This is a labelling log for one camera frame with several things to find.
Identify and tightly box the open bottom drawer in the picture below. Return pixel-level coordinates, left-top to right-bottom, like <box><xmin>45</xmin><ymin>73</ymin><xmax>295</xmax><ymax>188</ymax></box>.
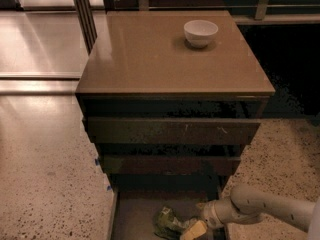
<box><xmin>108</xmin><ymin>185</ymin><xmax>221</xmax><ymax>240</ymax></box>

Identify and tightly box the top drawer front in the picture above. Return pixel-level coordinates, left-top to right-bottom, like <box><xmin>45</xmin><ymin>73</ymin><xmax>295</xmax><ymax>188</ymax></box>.
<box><xmin>86</xmin><ymin>117</ymin><xmax>260</xmax><ymax>145</ymax></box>

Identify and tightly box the brown drawer cabinet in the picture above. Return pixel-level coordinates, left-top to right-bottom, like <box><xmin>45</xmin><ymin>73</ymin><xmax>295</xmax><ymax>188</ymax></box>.
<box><xmin>75</xmin><ymin>10</ymin><xmax>276</xmax><ymax>240</ymax></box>

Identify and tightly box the white ceramic bowl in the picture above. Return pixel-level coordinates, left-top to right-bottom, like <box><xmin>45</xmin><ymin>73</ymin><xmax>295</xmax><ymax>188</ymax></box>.
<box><xmin>184</xmin><ymin>20</ymin><xmax>219</xmax><ymax>49</ymax></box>

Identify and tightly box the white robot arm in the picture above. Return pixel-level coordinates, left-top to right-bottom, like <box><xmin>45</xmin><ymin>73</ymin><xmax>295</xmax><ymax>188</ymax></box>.
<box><xmin>180</xmin><ymin>184</ymin><xmax>320</xmax><ymax>240</ymax></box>

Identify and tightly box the green rice chip bag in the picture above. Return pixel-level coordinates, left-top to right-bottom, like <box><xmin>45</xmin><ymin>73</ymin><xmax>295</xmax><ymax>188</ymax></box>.
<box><xmin>154</xmin><ymin>206</ymin><xmax>197</xmax><ymax>240</ymax></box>

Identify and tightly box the middle drawer front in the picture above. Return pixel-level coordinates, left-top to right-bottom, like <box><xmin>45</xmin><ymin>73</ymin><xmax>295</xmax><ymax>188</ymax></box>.
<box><xmin>99</xmin><ymin>155</ymin><xmax>241</xmax><ymax>176</ymax></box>

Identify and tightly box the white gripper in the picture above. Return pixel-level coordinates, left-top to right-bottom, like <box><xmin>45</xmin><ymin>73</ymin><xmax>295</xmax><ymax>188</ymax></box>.
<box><xmin>180</xmin><ymin>200</ymin><xmax>223</xmax><ymax>240</ymax></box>

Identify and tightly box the blue tape piece upper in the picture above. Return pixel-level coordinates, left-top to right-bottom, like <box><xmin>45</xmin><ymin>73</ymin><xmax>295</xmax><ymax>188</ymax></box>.
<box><xmin>95</xmin><ymin>158</ymin><xmax>100</xmax><ymax>166</ymax></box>

